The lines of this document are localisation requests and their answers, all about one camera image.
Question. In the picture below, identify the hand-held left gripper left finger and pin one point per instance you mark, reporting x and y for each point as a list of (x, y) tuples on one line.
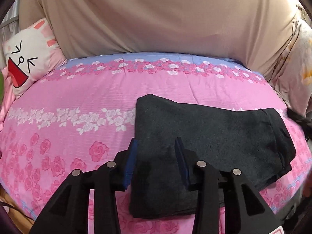
[(132, 156)]

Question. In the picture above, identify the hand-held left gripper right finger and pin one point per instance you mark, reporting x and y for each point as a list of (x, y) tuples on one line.
[(181, 160)]

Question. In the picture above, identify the dark grey pants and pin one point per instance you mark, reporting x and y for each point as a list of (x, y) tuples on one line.
[(219, 136)]

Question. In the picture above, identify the pale floral blanket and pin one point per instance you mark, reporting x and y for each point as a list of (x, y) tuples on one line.
[(297, 65)]

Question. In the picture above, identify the pink rose print bed sheet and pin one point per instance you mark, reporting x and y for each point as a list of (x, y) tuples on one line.
[(85, 97)]

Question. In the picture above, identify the pink cloth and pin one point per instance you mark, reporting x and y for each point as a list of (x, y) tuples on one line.
[(6, 97)]

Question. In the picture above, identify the beige cloth cover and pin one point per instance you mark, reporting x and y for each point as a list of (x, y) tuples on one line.
[(158, 17)]

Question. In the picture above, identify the white cartoon face pillow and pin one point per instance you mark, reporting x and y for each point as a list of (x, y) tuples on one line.
[(31, 51)]

